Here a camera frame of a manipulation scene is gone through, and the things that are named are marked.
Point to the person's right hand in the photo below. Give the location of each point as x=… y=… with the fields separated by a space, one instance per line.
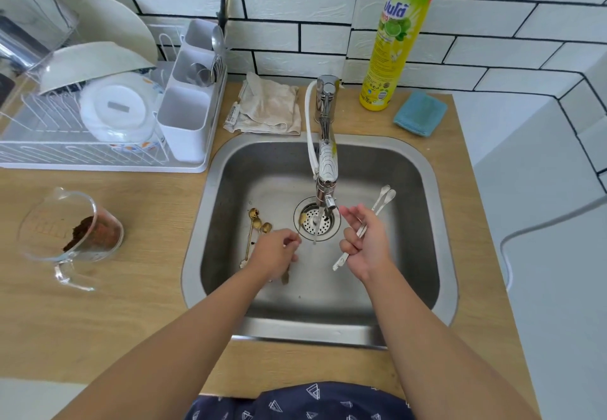
x=372 y=249

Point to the person's left hand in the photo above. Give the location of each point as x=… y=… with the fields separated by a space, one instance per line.
x=268 y=251

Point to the person's left fingers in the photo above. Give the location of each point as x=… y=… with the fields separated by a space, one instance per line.
x=291 y=246

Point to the person's right middle finger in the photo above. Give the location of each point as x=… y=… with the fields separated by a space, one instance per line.
x=366 y=213

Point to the person's right thumb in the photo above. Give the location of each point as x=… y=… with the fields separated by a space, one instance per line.
x=350 y=247

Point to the white plastic spoon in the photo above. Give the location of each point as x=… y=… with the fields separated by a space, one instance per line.
x=381 y=197
x=388 y=199

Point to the bronze metal spoon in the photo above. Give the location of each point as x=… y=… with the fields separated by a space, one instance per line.
x=285 y=276

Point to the person's right forearm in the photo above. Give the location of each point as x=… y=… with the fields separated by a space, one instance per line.
x=441 y=348

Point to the person's left forearm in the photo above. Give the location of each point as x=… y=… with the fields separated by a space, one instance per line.
x=180 y=348

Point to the small gold spoon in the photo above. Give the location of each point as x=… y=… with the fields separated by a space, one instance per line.
x=266 y=227
x=256 y=224

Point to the metal drain strainer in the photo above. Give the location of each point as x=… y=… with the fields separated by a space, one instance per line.
x=327 y=225

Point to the long gold spoon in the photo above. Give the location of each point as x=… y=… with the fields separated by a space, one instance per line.
x=249 y=237

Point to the stainless steel sink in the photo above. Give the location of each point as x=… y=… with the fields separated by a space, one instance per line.
x=265 y=187

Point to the chrome faucet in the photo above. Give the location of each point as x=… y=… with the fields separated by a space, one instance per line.
x=327 y=149

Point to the blue cleaning cloth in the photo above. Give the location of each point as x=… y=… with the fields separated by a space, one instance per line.
x=419 y=114

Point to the beige dishcloth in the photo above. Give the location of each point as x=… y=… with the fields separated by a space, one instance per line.
x=268 y=104

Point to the navy patterned shirt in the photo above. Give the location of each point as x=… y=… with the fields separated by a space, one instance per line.
x=303 y=403

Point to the white plastic cutlery holder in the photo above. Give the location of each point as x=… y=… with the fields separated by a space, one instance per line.
x=185 y=121

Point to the yellow green dish soap bottle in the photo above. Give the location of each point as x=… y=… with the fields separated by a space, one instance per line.
x=391 y=50

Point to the patterned white plate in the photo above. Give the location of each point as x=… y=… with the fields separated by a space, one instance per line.
x=154 y=137

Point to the brown coffee grounds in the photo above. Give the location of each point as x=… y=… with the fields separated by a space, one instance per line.
x=95 y=235

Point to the silver metal spoon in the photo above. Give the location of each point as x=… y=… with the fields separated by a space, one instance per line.
x=217 y=40

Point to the round white lid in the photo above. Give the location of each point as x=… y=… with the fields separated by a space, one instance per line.
x=116 y=109

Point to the glass measuring cup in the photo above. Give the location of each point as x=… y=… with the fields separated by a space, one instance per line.
x=47 y=230

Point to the white bowl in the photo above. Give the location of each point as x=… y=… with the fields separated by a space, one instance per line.
x=90 y=62

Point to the clear plastic container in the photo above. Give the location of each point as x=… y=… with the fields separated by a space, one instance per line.
x=33 y=12

